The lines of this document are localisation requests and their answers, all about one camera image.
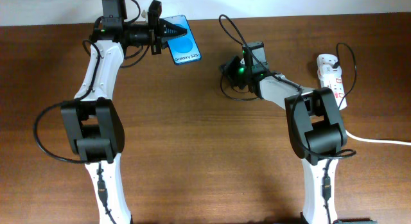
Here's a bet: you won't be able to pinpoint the white USB charger adapter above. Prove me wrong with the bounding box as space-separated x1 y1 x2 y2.
317 54 342 81

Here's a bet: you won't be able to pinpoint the blue Galaxy smartphone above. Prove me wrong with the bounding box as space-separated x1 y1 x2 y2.
164 15 202 65

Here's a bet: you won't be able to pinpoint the white power strip red switches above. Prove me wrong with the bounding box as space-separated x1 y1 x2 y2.
320 62 347 110

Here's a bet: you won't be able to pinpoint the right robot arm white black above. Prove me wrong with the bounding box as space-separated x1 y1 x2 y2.
220 42 347 223

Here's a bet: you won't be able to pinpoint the black USB charging cable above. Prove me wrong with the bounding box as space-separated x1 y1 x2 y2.
220 42 358 111

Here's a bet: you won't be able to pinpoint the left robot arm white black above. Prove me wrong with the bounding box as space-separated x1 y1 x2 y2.
61 0 188 223

